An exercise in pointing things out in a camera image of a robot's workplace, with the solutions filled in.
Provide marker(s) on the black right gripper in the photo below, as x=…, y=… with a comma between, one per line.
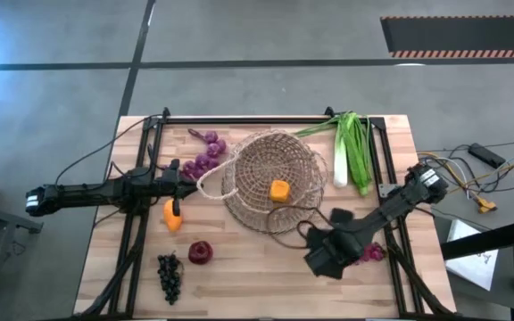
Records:
x=346, y=243

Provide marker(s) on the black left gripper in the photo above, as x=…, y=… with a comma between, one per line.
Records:
x=168, y=183

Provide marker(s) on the bunch of purple grapes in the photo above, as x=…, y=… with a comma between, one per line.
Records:
x=203, y=160

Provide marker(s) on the large orange oval fruit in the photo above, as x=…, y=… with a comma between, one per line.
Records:
x=170, y=221

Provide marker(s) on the pink red grape bunch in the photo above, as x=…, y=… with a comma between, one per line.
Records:
x=375, y=252

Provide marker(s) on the dark red apple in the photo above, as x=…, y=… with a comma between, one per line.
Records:
x=200, y=252

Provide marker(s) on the black grape bunch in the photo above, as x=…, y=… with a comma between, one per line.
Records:
x=169, y=276

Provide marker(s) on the green leek bunch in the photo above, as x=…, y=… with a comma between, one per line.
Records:
x=355, y=151

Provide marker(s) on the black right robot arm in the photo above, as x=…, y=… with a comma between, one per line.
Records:
x=391, y=207

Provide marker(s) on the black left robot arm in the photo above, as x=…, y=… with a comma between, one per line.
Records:
x=83, y=196

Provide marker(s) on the small orange bell pepper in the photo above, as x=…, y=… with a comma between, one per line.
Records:
x=279, y=191

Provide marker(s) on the white paper sheet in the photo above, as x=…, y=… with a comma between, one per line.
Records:
x=471, y=263

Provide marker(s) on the black desk beam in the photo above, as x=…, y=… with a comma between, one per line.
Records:
x=484, y=239

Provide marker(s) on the black power brick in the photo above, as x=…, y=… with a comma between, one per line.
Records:
x=486, y=155

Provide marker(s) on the black hazard-striped floor mat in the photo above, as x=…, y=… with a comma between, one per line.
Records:
x=462, y=35

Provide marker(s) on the grey metal bracket plate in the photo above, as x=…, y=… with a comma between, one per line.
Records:
x=386, y=189

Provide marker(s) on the black aluminium table frame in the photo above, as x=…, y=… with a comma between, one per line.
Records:
x=261, y=120

